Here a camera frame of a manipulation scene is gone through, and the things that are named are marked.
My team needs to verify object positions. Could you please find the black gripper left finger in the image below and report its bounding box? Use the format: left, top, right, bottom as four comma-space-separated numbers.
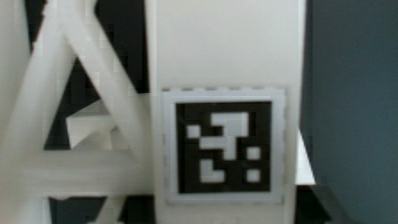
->
49, 196, 157, 224

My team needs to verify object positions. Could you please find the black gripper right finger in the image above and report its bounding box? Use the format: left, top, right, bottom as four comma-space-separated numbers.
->
294, 185, 356, 224

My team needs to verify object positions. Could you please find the white chair back frame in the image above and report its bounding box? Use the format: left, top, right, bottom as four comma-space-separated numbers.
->
0, 0, 306, 224

